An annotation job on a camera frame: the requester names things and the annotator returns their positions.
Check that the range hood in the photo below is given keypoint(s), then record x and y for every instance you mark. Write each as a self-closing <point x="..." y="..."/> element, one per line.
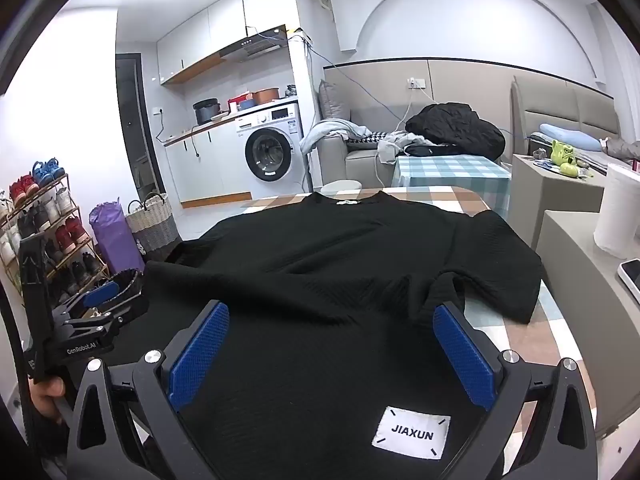
<point x="255" y="45"/>

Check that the black pot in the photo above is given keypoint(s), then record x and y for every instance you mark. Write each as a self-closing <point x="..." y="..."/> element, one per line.
<point x="206" y="112"/>

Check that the grey white garment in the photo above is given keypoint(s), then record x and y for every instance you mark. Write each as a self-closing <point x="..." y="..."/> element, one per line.
<point x="387" y="150"/>

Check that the brown blue checked tablecloth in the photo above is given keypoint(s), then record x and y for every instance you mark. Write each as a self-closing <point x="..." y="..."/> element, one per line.
<point x="520" y="340"/>

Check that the green toy figure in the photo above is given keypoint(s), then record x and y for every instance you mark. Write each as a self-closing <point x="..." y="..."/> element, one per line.
<point x="562" y="152"/>

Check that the white upper cabinets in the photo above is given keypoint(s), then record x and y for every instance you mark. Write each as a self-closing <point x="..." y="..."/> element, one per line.
<point x="200" y="35"/>

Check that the black pouch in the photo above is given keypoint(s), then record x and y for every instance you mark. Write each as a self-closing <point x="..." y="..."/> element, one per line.
<point x="432" y="150"/>

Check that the beige sofa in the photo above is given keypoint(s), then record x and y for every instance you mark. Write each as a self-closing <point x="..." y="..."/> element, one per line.
<point x="350" y="165"/>

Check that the white router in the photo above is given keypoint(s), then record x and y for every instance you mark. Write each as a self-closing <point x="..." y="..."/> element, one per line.
<point x="299" y="35"/>

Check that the smartphone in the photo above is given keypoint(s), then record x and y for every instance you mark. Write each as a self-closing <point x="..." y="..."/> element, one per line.
<point x="632" y="277"/>

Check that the houndstooth cushion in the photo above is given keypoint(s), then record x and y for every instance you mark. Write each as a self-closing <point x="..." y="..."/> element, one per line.
<point x="370" y="139"/>

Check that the woven basket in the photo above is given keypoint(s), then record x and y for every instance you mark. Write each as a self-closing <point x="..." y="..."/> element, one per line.
<point x="152" y="227"/>

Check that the beige bed headboard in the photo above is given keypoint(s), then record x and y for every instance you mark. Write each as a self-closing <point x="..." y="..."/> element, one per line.
<point x="550" y="105"/>

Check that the grey cushion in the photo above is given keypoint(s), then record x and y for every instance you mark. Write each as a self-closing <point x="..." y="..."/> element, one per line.
<point x="332" y="102"/>

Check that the rows of shoes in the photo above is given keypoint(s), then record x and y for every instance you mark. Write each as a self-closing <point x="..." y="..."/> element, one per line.
<point x="47" y="172"/>

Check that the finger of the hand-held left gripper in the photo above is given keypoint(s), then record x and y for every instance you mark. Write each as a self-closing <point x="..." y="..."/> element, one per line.
<point x="132" y="285"/>
<point x="100" y="294"/>

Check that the dark door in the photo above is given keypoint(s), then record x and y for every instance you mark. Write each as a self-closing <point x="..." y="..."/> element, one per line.
<point x="132" y="125"/>

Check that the beige stepped partition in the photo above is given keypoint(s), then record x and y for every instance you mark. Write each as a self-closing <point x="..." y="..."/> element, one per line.
<point x="560" y="200"/>

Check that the white paper towel roll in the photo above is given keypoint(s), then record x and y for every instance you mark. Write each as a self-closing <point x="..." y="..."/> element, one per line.
<point x="617" y="210"/>

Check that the metal shoe rack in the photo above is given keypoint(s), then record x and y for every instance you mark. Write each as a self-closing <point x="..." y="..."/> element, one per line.
<point x="75" y="232"/>

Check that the purple bag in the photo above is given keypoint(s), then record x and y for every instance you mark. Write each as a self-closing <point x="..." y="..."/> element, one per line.
<point x="112" y="240"/>

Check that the person's left hand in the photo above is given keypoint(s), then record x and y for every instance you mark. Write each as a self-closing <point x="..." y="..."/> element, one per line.
<point x="47" y="396"/>

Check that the white washing machine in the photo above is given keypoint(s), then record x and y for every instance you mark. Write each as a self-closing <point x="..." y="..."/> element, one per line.
<point x="270" y="150"/>

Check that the teal checked tablecloth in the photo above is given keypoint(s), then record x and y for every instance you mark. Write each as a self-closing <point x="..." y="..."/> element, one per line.
<point x="450" y="172"/>

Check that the white kitchen counter unit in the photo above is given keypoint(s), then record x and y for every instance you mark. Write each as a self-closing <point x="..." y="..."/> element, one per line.
<point x="215" y="165"/>

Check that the black knit sweater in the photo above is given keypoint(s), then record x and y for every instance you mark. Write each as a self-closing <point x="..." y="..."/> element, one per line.
<point x="325" y="270"/>

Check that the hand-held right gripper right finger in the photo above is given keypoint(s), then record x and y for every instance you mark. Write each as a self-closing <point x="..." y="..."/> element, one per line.
<point x="462" y="360"/>

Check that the light blue blanket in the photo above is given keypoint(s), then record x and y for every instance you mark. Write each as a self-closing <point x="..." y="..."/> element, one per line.
<point x="327" y="130"/>

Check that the red box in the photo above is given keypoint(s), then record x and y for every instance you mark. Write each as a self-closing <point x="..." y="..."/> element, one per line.
<point x="239" y="98"/>

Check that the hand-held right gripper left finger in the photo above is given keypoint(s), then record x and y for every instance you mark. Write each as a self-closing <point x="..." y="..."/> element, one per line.
<point x="197" y="355"/>

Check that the white stool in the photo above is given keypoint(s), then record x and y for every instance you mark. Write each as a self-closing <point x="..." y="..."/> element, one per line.
<point x="341" y="186"/>

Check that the grey bedding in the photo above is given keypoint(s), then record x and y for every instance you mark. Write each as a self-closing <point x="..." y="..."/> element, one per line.
<point x="622" y="150"/>

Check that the white wall socket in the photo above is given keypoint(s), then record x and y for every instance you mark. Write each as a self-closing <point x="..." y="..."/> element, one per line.
<point x="416" y="83"/>

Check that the orange pot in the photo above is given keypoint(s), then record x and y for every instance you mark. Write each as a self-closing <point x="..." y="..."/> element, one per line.
<point x="265" y="96"/>

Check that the blue pillow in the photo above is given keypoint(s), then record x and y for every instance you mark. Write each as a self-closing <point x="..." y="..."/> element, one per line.
<point x="575" y="137"/>

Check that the black jacket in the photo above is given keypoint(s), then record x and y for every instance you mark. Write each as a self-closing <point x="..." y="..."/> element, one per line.
<point x="455" y="127"/>

